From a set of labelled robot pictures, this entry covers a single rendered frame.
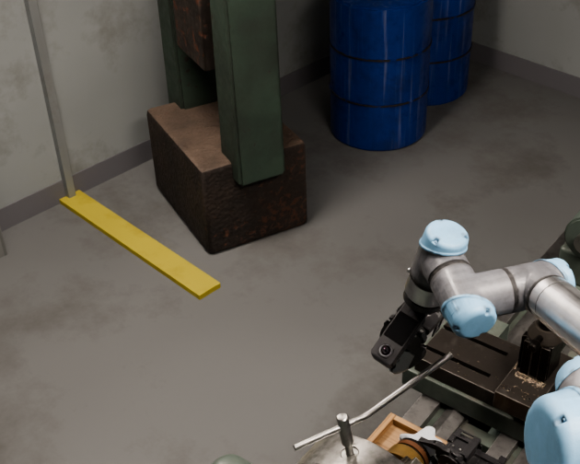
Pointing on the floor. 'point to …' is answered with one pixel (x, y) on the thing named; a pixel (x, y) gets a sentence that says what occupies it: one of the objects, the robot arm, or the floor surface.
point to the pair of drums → (395, 66)
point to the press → (226, 123)
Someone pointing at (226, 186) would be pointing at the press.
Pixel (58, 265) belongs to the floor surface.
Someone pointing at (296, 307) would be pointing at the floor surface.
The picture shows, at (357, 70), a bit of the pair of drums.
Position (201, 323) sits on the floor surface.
